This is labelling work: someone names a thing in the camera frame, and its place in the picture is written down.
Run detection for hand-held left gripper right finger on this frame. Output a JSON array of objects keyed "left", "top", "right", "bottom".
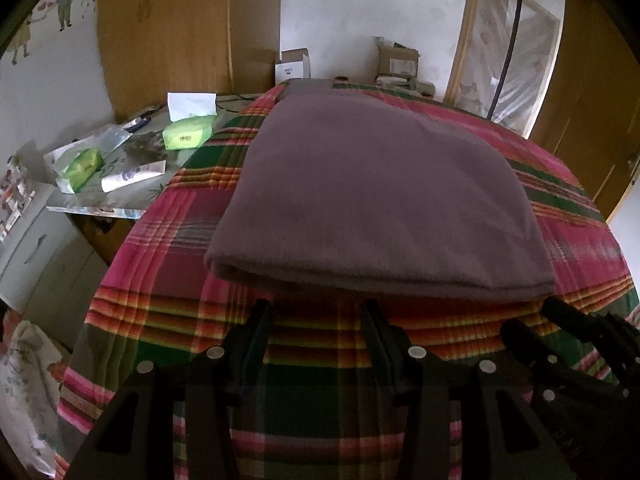
[{"left": 361, "top": 299, "right": 576, "bottom": 480}]

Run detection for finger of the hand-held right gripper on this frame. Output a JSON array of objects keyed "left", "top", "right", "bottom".
[
  {"left": 542, "top": 297, "right": 640, "bottom": 387},
  {"left": 500, "top": 319, "right": 577, "bottom": 392}
]

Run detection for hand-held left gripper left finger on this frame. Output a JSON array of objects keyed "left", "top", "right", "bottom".
[{"left": 65, "top": 299, "right": 274, "bottom": 480}]

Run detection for purple fleece cloth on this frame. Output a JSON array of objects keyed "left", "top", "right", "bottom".
[{"left": 202, "top": 85, "right": 558, "bottom": 303}]

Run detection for plaid bed sheet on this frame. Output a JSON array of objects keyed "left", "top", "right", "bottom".
[{"left": 55, "top": 77, "right": 640, "bottom": 480}]

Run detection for white tube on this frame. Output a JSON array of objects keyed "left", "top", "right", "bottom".
[{"left": 101, "top": 161, "right": 167, "bottom": 194}]

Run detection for green tissue pack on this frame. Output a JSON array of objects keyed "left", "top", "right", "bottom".
[
  {"left": 55, "top": 149, "right": 106, "bottom": 194},
  {"left": 161, "top": 115, "right": 214, "bottom": 152}
]

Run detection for glass-topped nightstand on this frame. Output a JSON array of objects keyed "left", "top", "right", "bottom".
[{"left": 45, "top": 91, "right": 271, "bottom": 266}]

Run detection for wooden door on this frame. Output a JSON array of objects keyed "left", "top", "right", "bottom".
[{"left": 525, "top": 0, "right": 640, "bottom": 226}]

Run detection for dark flat rectangular object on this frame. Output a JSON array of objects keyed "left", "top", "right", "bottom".
[{"left": 278, "top": 78, "right": 335, "bottom": 103}]

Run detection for floral pillow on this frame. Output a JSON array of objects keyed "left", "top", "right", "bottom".
[{"left": 0, "top": 320, "right": 68, "bottom": 478}]

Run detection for green packet in wrapper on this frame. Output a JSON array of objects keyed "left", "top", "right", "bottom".
[{"left": 44, "top": 125, "right": 132, "bottom": 181}]

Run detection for white cardboard box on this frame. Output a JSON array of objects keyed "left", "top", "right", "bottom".
[{"left": 274, "top": 48, "right": 312, "bottom": 82}]

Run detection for brown cardboard box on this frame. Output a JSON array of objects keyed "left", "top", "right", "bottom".
[{"left": 374, "top": 36, "right": 421, "bottom": 78}]

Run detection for colourful sticker cluster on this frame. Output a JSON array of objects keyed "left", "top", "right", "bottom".
[{"left": 0, "top": 155, "right": 37, "bottom": 243}]

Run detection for plastic-covered doorway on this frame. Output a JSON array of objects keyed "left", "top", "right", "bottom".
[{"left": 445, "top": 0, "right": 566, "bottom": 138}]

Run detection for wooden wardrobe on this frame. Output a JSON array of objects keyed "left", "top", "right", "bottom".
[{"left": 97, "top": 0, "right": 283, "bottom": 121}]

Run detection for black vertical pole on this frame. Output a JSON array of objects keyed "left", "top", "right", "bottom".
[{"left": 492, "top": 0, "right": 526, "bottom": 121}]

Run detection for thin black cord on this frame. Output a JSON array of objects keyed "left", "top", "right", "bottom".
[{"left": 215, "top": 92, "right": 263, "bottom": 113}]

